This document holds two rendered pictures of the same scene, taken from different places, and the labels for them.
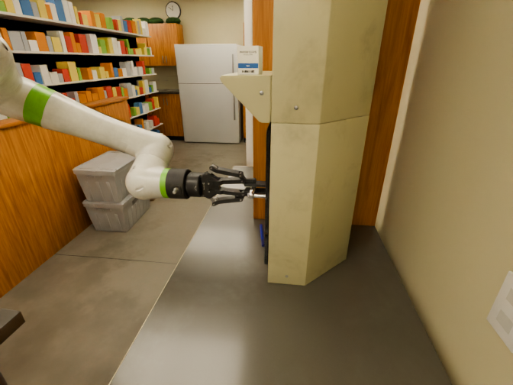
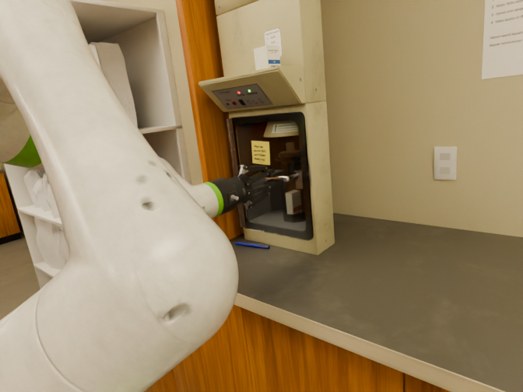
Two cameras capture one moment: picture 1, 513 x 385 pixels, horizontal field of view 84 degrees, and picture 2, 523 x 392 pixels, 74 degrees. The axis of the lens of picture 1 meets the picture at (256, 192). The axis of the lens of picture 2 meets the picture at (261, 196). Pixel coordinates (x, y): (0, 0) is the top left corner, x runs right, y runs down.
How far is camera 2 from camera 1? 0.92 m
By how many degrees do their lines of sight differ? 52
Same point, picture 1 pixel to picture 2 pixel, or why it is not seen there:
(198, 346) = (366, 295)
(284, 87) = (310, 74)
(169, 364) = (378, 311)
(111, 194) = not seen: outside the picture
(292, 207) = (322, 172)
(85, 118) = not seen: hidden behind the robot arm
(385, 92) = not seen: hidden behind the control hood
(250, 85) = (294, 73)
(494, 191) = (403, 119)
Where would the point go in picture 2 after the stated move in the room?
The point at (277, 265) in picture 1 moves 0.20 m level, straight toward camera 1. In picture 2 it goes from (321, 232) to (383, 243)
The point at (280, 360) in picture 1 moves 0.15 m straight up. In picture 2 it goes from (398, 265) to (398, 215)
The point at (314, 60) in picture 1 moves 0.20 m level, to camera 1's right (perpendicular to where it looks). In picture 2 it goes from (319, 55) to (344, 58)
